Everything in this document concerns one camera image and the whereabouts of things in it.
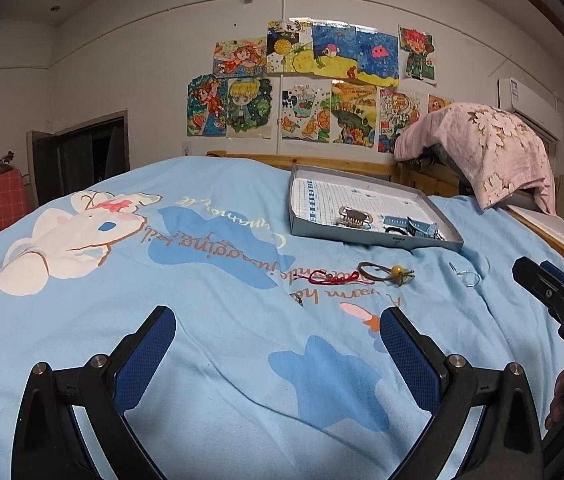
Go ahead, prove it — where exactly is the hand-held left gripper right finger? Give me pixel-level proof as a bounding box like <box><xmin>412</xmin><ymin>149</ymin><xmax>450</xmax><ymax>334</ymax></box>
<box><xmin>379</xmin><ymin>306</ymin><xmax>545</xmax><ymax>480</ymax></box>

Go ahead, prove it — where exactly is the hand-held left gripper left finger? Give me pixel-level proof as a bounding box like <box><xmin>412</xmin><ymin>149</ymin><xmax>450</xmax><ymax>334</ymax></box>
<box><xmin>12</xmin><ymin>305</ymin><xmax>177</xmax><ymax>480</ymax></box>

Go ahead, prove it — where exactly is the thin wire bracelet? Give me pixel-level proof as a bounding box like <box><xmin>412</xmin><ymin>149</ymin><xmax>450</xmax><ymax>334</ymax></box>
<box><xmin>449</xmin><ymin>261</ymin><xmax>481</xmax><ymax>288</ymax></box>

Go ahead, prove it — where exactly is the hair tie with orange bead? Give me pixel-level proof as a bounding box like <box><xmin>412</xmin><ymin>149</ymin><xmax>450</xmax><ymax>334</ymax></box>
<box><xmin>358</xmin><ymin>260</ymin><xmax>415</xmax><ymax>286</ymax></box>

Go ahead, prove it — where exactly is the red string bracelet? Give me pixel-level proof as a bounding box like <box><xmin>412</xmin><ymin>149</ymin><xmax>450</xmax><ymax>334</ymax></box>
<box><xmin>298</xmin><ymin>270</ymin><xmax>363</xmax><ymax>286</ymax></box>

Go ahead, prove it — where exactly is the brown hair claw clip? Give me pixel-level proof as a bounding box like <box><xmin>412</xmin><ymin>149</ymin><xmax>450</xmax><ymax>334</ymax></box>
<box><xmin>337</xmin><ymin>206</ymin><xmax>373</xmax><ymax>229</ymax></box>

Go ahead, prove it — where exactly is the grey cardboard tray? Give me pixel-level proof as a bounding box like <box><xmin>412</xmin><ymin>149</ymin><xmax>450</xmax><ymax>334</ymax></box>
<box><xmin>289</xmin><ymin>164</ymin><xmax>464</xmax><ymax>253</ymax></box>

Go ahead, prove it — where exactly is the light blue printed blanket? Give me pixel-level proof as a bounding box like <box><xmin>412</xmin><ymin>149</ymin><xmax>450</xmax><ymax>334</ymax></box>
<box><xmin>0</xmin><ymin>155</ymin><xmax>564</xmax><ymax>480</ymax></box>

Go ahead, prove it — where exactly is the pink floral cloth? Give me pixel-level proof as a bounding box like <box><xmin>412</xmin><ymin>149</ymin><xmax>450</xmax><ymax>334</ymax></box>
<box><xmin>394</xmin><ymin>101</ymin><xmax>558</xmax><ymax>217</ymax></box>

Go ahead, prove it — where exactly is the white air conditioner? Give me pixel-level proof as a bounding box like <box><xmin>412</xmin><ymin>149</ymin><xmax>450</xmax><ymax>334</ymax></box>
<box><xmin>497</xmin><ymin>77</ymin><xmax>564</xmax><ymax>141</ymax></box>

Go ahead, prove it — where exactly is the dark door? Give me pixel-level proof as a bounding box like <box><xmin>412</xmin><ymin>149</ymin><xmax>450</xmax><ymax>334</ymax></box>
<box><xmin>26</xmin><ymin>110</ymin><xmax>130</xmax><ymax>206</ymax></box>

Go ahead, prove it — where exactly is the wooden bed headboard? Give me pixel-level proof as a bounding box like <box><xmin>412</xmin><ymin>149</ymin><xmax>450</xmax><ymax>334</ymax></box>
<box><xmin>205</xmin><ymin>149</ymin><xmax>397</xmax><ymax>181</ymax></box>

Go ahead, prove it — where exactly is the group of colourful wall drawings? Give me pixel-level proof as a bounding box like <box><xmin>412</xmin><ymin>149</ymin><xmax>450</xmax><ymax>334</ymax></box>
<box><xmin>187</xmin><ymin>19</ymin><xmax>455</xmax><ymax>153</ymax></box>

